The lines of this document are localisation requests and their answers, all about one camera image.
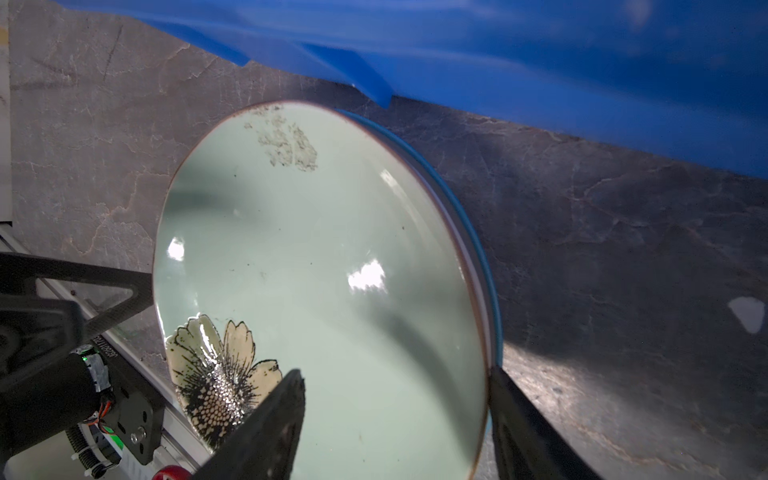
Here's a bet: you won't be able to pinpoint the blue plastic bin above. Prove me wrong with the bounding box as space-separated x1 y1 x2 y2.
74 1 767 178

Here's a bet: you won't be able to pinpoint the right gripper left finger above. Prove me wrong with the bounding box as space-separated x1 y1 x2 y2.
191 369 306 480

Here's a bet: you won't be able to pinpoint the green floral plate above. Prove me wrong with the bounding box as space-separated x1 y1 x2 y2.
152 101 493 479

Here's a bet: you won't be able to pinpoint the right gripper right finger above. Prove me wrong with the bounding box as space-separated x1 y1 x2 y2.
489 366 601 480

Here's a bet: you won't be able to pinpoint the white watermelon plate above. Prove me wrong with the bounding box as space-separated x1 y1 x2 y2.
338 109 504 366

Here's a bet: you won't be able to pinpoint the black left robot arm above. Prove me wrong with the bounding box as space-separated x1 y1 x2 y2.
1 252 165 479

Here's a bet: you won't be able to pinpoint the red handled scissors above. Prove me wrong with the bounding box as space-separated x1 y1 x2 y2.
152 465 192 480

